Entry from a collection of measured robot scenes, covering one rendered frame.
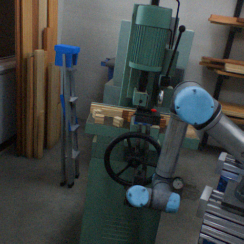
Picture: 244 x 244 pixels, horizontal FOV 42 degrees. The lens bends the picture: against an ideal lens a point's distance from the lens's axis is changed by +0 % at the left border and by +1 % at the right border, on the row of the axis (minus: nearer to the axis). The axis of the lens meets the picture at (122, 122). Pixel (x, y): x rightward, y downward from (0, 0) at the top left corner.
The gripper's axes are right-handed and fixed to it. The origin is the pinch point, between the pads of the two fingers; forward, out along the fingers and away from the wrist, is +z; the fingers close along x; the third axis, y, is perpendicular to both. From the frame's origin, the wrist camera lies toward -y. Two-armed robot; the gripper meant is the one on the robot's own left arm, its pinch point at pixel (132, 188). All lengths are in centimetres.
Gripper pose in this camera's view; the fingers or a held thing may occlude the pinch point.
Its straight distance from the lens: 151.2
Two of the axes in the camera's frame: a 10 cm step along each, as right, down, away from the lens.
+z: -0.4, 1.9, 9.8
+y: -1.9, 9.6, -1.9
